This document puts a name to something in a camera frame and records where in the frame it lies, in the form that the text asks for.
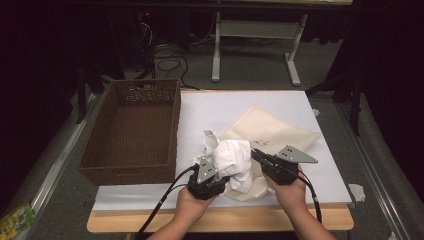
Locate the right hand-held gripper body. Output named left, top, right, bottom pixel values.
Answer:
left=261, top=145, right=319, bottom=186

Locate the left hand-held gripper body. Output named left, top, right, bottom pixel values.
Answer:
left=186, top=157, right=232, bottom=201

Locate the cream mesh laundry bag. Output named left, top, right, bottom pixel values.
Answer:
left=219, top=104, right=323, bottom=202

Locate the white garment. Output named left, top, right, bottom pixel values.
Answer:
left=193, top=129, right=257, bottom=195

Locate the brown woven basket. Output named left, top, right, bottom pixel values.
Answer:
left=78, top=78, right=182, bottom=187

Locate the person's left hand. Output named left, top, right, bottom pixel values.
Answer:
left=175, top=185, right=218, bottom=222

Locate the person's right hand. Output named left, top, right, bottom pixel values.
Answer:
left=262, top=165, right=308, bottom=215

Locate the wooden table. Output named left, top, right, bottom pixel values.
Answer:
left=86, top=89, right=355, bottom=234

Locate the white board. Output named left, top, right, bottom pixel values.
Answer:
left=92, top=90, right=353, bottom=213

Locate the black stand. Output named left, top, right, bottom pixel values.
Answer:
left=75, top=62, right=105, bottom=125
left=305, top=64, right=365, bottom=137

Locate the green printed packet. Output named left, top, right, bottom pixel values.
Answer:
left=0, top=202, right=37, bottom=240

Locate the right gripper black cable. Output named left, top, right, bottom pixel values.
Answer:
left=289, top=168, right=324, bottom=225

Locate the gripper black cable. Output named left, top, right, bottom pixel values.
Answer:
left=289, top=168, right=324, bottom=225
left=135, top=163, right=201, bottom=237

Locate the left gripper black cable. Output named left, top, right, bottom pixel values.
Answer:
left=135, top=163, right=201, bottom=237

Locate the metal floor rail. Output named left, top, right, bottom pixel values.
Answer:
left=333, top=99, right=412, bottom=240
left=9, top=92, right=105, bottom=236

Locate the black floor cable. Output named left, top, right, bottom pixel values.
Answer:
left=153, top=41, right=201, bottom=92

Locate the white desk frame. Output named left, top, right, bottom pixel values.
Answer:
left=211, top=11, right=309, bottom=87

